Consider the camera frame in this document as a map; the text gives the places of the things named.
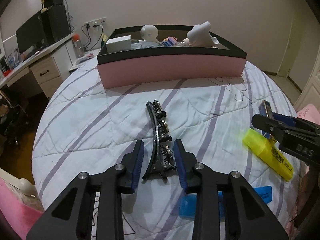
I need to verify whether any yellow highlighter pen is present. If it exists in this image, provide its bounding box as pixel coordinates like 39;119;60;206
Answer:
242;128;294;181

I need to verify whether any white mini hair dryer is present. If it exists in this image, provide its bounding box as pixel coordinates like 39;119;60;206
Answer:
187;21;220;47

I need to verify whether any black hair clip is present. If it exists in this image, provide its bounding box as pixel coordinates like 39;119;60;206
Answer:
143;100;176;180

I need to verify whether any white fluffy ball toy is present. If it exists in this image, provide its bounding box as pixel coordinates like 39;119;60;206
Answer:
140;24;159;43

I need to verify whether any white power adapter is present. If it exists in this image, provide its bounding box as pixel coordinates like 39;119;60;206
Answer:
106;35;131;53

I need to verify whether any pink block donut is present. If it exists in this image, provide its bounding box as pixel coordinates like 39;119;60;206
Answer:
161;36;178;47

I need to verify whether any pink bed quilt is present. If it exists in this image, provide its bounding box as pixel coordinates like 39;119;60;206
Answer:
1;179;44;239

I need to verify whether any blue highlighter pen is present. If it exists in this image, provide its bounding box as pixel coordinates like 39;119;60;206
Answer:
178;185;273;221

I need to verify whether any white door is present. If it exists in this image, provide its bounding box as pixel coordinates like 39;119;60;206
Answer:
277;16;319;90

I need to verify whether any striped white table cover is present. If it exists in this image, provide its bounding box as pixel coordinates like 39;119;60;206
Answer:
32;62;303;239

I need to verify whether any pink black storage box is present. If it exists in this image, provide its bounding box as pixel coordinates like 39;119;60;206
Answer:
97;24;247;89

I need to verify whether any white computer desk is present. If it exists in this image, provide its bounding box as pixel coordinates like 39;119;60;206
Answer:
1;35;76;99

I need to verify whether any white bedside drawer unit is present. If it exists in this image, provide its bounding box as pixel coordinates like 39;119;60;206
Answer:
69;49;100;73

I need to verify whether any red-capped water bottle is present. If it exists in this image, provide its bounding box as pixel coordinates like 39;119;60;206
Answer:
72;33;84;58

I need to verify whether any black computer monitor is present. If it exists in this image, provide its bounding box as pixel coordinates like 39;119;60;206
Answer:
16;11;47;54

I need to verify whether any white wall power strip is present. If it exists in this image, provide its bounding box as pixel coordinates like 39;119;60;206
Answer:
84;17;106;28

